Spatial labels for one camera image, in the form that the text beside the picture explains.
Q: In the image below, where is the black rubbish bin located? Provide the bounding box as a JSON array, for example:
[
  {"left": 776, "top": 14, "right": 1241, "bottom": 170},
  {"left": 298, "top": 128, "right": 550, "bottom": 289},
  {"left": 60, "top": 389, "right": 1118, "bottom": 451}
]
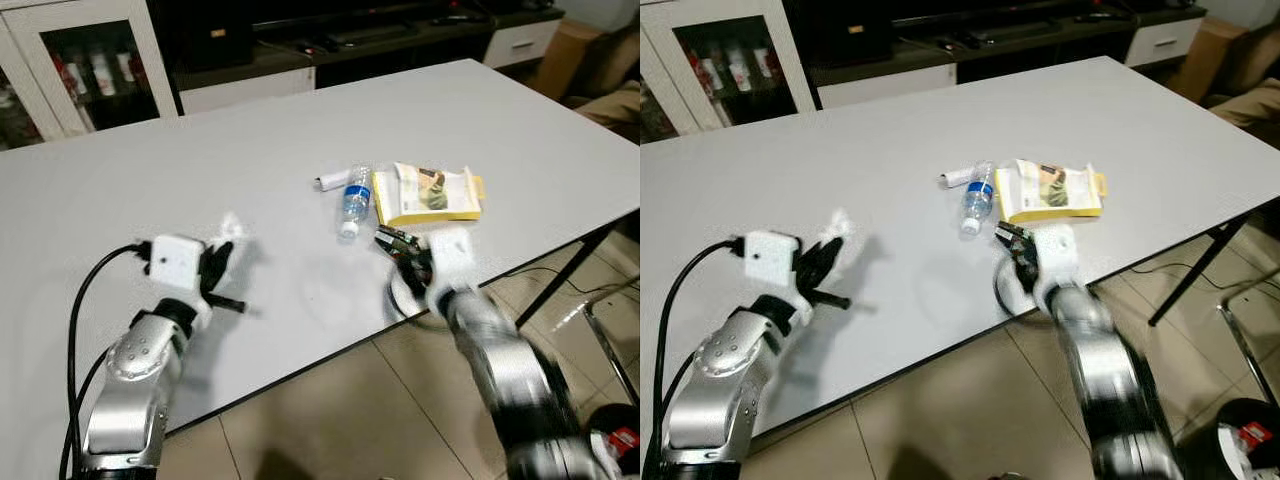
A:
[
  {"left": 584, "top": 402, "right": 641, "bottom": 480},
  {"left": 1178, "top": 397, "right": 1280, "bottom": 480}
]

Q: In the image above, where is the red white trash wrapper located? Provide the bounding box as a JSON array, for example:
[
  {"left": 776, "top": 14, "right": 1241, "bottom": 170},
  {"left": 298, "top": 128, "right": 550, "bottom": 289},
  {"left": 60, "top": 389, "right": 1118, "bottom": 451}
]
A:
[
  {"left": 606, "top": 427, "right": 641, "bottom": 463},
  {"left": 1234, "top": 421, "right": 1279, "bottom": 473}
]

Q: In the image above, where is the clear plastic water bottle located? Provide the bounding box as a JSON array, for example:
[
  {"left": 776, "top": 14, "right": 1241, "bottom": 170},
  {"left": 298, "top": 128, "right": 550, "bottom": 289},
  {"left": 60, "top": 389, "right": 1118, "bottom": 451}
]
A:
[
  {"left": 338, "top": 164, "right": 376, "bottom": 240},
  {"left": 961, "top": 161, "right": 997, "bottom": 237}
]

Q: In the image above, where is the yellow white snack package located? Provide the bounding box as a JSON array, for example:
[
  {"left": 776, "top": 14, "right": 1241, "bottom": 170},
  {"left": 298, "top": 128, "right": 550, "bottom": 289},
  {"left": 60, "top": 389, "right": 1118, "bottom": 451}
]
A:
[
  {"left": 995, "top": 158, "right": 1109, "bottom": 225},
  {"left": 372, "top": 161, "right": 487, "bottom": 228}
]

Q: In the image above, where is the black metal table leg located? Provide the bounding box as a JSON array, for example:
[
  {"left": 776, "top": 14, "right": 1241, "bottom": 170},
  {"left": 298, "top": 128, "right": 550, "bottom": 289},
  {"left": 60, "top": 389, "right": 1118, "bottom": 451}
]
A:
[
  {"left": 1147, "top": 220, "right": 1253, "bottom": 327},
  {"left": 514, "top": 222, "right": 613, "bottom": 328}
]

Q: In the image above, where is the wide white drawer front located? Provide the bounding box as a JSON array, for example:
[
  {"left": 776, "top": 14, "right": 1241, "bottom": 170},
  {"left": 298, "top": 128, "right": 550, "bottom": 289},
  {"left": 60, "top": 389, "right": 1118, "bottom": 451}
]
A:
[
  {"left": 179, "top": 67, "right": 317, "bottom": 115},
  {"left": 817, "top": 64, "right": 958, "bottom": 110}
]

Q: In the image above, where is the dark low media cabinet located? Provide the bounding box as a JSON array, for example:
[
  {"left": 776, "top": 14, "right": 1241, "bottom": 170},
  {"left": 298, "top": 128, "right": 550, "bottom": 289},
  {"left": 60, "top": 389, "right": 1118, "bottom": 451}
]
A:
[
  {"left": 785, "top": 0, "right": 1209, "bottom": 91},
  {"left": 150, "top": 0, "right": 567, "bottom": 93}
]

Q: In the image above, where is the white glass door cabinet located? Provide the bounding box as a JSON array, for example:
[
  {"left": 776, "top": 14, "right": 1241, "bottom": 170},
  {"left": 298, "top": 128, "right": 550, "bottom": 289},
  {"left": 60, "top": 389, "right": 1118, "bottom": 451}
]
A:
[
  {"left": 640, "top": 0, "right": 817, "bottom": 138},
  {"left": 0, "top": 0, "right": 181, "bottom": 146}
]

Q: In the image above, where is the black speaker box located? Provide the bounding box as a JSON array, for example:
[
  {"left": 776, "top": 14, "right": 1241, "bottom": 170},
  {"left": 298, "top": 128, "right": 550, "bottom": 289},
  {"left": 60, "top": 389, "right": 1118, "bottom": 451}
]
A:
[
  {"left": 178, "top": 0, "right": 257, "bottom": 73},
  {"left": 798, "top": 0, "right": 898, "bottom": 67}
]

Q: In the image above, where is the small white drawer front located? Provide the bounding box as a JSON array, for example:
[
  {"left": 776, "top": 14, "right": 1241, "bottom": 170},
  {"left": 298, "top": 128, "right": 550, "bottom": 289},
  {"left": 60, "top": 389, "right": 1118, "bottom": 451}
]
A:
[
  {"left": 482, "top": 19, "right": 562, "bottom": 70},
  {"left": 1125, "top": 16, "right": 1205, "bottom": 68}
]

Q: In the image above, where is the brown cardboard box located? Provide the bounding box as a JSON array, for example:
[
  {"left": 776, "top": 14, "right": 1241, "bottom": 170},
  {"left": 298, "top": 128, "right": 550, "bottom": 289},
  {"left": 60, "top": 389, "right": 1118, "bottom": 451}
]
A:
[
  {"left": 534, "top": 18, "right": 603, "bottom": 101},
  {"left": 1166, "top": 16, "right": 1246, "bottom": 103}
]

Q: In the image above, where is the brown sofa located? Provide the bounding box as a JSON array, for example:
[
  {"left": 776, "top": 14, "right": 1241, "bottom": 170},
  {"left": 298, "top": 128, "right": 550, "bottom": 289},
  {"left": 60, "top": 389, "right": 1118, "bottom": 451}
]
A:
[
  {"left": 572, "top": 25, "right": 641, "bottom": 136},
  {"left": 1205, "top": 20, "right": 1280, "bottom": 136}
]

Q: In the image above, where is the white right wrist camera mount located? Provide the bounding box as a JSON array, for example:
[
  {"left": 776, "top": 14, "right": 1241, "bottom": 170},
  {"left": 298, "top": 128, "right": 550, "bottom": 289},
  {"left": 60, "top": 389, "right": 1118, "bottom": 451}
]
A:
[
  {"left": 1030, "top": 224, "right": 1083, "bottom": 301},
  {"left": 424, "top": 227, "right": 477, "bottom": 303}
]

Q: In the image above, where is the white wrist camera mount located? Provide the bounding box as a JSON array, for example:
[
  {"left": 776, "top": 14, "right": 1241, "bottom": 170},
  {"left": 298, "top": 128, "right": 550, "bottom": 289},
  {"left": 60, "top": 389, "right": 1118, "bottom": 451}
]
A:
[
  {"left": 744, "top": 230, "right": 803, "bottom": 292},
  {"left": 424, "top": 227, "right": 477, "bottom": 303},
  {"left": 147, "top": 234, "right": 209, "bottom": 294},
  {"left": 1030, "top": 224, "right": 1083, "bottom": 301}
]

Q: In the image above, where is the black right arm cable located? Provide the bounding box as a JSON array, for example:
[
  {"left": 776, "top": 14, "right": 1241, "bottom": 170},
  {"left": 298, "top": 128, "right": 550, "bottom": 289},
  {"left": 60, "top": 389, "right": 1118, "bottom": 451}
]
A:
[
  {"left": 387, "top": 270, "right": 447, "bottom": 324},
  {"left": 992, "top": 260, "right": 1043, "bottom": 319}
]

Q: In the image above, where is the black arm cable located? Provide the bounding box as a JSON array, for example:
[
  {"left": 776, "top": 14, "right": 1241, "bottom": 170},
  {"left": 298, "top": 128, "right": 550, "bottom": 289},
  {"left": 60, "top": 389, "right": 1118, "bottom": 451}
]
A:
[
  {"left": 387, "top": 270, "right": 447, "bottom": 324},
  {"left": 58, "top": 243, "right": 153, "bottom": 480},
  {"left": 992, "top": 260, "right": 1043, "bottom": 319},
  {"left": 645, "top": 238, "right": 749, "bottom": 480}
]

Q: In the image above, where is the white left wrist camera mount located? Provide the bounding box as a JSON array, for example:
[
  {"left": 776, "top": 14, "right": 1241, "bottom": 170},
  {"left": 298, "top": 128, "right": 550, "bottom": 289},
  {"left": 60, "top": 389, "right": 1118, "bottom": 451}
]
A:
[
  {"left": 744, "top": 230, "right": 803, "bottom": 292},
  {"left": 147, "top": 234, "right": 209, "bottom": 294}
]

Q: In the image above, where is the thin black floor cable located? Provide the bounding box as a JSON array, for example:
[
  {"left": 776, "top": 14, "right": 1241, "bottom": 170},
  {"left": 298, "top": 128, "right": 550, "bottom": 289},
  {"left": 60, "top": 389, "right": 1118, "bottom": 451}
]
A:
[
  {"left": 498, "top": 262, "right": 641, "bottom": 301},
  {"left": 1130, "top": 258, "right": 1280, "bottom": 301}
]

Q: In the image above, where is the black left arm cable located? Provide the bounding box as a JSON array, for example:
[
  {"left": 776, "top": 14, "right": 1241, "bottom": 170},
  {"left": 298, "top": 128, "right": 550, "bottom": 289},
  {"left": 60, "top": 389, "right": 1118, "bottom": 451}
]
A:
[
  {"left": 645, "top": 238, "right": 749, "bottom": 480},
  {"left": 58, "top": 243, "right": 153, "bottom": 480}
]

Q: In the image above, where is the metal frame chair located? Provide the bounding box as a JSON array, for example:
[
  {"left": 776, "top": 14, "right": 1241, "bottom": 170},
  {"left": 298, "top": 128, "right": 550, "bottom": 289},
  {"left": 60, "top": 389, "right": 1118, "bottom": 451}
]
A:
[
  {"left": 583, "top": 276, "right": 641, "bottom": 405},
  {"left": 1214, "top": 272, "right": 1280, "bottom": 405}
]

